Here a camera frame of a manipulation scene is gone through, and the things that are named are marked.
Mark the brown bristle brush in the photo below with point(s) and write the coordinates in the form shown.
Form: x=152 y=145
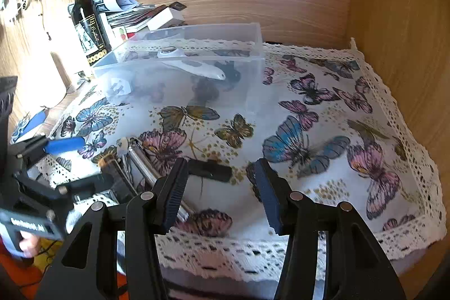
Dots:
x=109 y=157

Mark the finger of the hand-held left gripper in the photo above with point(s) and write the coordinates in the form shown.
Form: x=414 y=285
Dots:
x=105 y=185
x=65 y=145

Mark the white handheld device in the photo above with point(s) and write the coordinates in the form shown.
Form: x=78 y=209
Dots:
x=197 y=66

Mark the white plug adapter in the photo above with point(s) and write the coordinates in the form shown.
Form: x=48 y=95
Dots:
x=120 y=86

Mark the silver metal rod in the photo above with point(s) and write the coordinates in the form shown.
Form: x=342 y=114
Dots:
x=144 y=159

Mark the white cardboard box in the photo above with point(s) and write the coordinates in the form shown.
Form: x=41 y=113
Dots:
x=165 y=19

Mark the butterfly print lace cloth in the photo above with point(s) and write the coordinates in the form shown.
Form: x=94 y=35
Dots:
x=316 y=131

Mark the blue flat item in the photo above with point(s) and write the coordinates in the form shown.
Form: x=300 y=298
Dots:
x=30 y=126

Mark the orange cloth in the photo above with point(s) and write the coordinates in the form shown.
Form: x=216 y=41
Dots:
x=17 y=275

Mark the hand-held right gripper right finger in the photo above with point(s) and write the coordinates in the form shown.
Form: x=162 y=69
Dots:
x=269 y=191

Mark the dark wine bottle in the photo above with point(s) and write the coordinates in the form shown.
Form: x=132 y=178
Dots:
x=88 y=26

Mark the stack of books and papers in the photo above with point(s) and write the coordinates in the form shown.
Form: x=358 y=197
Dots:
x=137 y=17

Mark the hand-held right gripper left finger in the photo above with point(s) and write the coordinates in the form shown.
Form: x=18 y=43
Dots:
x=174 y=191

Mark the person's left hand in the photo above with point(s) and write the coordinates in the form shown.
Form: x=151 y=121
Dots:
x=28 y=244

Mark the clear plastic storage box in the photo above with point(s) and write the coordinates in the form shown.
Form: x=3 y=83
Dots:
x=182 y=64

